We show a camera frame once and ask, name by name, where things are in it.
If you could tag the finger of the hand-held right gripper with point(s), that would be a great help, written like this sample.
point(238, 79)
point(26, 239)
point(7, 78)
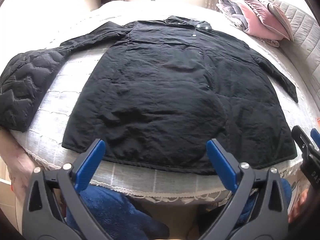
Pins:
point(316, 138)
point(301, 140)

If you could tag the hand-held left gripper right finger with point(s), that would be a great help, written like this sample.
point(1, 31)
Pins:
point(221, 162)

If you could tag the grey pillow with pink piping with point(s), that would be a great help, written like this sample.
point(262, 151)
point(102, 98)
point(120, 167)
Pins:
point(281, 17)

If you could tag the black long coat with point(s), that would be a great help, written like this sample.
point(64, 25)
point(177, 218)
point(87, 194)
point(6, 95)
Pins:
point(162, 92)

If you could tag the black quilted puffer jacket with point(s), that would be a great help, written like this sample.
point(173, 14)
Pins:
point(22, 85)

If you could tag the person's right hand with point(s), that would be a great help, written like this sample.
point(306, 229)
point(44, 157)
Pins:
point(300, 205)

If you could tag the person's blue fleece pants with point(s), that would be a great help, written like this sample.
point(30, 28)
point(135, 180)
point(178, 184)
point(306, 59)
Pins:
point(112, 210)

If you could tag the white plaid bedspread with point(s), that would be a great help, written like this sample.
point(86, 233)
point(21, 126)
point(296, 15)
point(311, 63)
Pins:
point(50, 135)

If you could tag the grey quilted headboard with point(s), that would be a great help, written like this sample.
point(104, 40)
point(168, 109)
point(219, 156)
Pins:
point(305, 37)

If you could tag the pink and grey folded quilt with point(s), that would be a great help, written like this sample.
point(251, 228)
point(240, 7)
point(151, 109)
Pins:
point(260, 17)

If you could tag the pink bed skirt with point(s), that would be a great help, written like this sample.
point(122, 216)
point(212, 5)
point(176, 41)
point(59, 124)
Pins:
point(18, 160)

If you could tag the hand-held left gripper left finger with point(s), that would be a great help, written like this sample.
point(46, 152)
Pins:
point(91, 162)

